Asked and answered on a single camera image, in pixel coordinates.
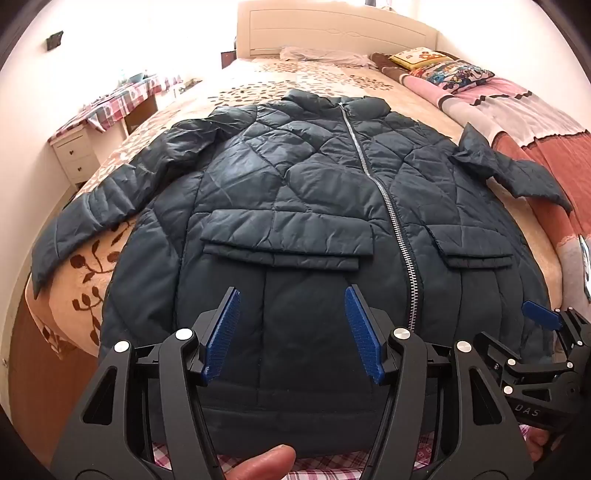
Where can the colourful cartoon pillow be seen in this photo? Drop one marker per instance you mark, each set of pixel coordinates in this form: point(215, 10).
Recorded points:
point(455, 74)

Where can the pink patterned quilt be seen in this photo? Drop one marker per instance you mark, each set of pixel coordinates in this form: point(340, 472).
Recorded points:
point(521, 115)

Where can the dark bedside cabinet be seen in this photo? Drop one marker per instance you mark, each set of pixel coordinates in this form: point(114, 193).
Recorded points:
point(228, 58)

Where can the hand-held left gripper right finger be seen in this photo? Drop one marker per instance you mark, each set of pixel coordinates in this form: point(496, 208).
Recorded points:
point(362, 337)

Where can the plaid tablecloth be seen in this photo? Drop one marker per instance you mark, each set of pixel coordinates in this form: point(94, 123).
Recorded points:
point(108, 106)

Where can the black wall socket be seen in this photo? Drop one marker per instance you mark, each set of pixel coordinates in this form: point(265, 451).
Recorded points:
point(55, 39)

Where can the beige leaf-pattern blanket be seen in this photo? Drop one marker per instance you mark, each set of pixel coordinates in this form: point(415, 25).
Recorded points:
point(92, 263)

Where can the person's right hand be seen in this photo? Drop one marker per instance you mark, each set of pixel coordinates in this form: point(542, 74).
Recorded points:
point(538, 445)

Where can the brown white fluffy blanket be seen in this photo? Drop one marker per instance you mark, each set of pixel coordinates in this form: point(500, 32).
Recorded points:
point(385, 64)

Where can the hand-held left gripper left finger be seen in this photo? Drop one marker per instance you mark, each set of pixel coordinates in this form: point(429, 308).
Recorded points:
point(224, 332)

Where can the dark quilted zip jacket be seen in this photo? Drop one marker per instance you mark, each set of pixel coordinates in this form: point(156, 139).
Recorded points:
point(286, 207)

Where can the teal bowl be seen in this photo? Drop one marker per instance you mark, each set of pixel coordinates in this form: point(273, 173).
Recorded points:
point(135, 77)

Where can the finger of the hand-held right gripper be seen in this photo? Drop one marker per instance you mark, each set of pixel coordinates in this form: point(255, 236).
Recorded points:
point(491, 350)
point(538, 312)

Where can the person's left hand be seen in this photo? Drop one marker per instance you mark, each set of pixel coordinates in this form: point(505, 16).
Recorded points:
point(258, 464)

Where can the yellow embroidered pillow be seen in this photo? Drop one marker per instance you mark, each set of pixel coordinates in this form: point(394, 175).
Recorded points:
point(418, 57)

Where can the wooden desk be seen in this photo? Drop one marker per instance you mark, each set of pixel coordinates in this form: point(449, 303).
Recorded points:
point(141, 115)

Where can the cream wooden headboard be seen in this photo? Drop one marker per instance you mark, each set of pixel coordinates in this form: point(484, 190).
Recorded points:
point(323, 23)

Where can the pink plaid bed sheet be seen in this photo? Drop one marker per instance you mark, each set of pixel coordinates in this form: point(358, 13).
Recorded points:
point(323, 467)

